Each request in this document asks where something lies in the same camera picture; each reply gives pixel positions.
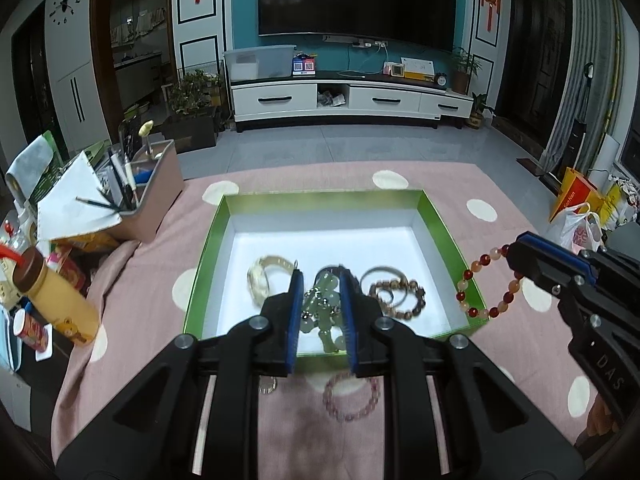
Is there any small floor plant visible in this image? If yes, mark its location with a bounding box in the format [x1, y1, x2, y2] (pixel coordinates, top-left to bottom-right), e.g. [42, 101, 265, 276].
[466, 93, 495, 129]

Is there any black television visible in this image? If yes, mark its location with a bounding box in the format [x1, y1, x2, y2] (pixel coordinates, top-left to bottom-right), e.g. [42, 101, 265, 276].
[258, 0, 457, 51]

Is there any red instant noodle cup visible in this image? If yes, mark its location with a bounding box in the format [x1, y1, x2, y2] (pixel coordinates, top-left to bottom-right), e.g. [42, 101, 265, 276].
[13, 309, 49, 352]

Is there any white tv cabinet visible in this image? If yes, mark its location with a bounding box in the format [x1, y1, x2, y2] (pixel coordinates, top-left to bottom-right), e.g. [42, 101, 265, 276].
[231, 78, 473, 124]

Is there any white paper sheet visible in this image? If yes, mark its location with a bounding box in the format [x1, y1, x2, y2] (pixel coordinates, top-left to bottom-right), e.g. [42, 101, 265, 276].
[37, 153, 122, 242]

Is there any pink crystal bead bracelet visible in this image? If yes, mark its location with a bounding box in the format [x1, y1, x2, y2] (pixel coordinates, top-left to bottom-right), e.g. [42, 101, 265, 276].
[322, 372, 382, 424]

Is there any pink polka dot tablecloth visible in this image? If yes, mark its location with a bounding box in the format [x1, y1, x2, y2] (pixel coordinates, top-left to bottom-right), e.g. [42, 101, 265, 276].
[49, 160, 609, 480]

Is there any orange paper bag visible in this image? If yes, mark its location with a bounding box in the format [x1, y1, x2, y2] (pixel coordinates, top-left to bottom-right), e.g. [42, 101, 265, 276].
[549, 168, 604, 221]

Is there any red agate bead bracelet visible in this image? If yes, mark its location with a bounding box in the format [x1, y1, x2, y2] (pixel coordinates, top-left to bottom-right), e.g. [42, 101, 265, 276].
[454, 244, 525, 320]

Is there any green cardboard box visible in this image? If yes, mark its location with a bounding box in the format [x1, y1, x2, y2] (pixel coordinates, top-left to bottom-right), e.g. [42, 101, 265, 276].
[182, 187, 490, 373]

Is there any clear plastic storage bin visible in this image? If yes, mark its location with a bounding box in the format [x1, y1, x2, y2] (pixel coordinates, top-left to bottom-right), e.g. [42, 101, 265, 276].
[224, 44, 296, 82]

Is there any antler wall clock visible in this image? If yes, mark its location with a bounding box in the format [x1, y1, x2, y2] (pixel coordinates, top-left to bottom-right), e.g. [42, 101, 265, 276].
[49, 0, 81, 25]

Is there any potted plant right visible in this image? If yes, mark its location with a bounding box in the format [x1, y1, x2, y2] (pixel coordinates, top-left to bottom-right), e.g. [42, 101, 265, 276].
[450, 47, 482, 94]

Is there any silver metal bangle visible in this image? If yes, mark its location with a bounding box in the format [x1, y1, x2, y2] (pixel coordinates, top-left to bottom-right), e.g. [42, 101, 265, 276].
[359, 266, 409, 311]

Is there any potted green plant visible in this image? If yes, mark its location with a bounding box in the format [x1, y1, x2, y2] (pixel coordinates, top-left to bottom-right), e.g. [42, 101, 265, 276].
[160, 68, 229, 154]

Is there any small alarm clock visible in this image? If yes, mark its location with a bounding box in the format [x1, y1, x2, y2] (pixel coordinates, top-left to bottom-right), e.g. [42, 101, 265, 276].
[434, 73, 448, 89]

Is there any green jade pendant necklace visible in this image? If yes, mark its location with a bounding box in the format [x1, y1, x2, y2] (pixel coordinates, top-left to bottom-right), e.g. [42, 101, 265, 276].
[298, 264, 350, 354]

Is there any cream white wristwatch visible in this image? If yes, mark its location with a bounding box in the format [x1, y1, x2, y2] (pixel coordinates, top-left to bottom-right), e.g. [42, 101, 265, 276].
[246, 255, 298, 308]

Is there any white plastic shopping bag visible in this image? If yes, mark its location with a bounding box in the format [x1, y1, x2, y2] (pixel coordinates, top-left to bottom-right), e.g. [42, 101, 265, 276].
[546, 203, 603, 254]

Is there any brown wooden bead bracelet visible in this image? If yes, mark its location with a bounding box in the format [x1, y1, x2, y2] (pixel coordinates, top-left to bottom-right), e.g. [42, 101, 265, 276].
[368, 278, 428, 322]

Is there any yellow bear cup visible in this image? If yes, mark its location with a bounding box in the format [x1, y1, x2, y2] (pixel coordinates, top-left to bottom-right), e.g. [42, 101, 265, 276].
[12, 247, 100, 346]

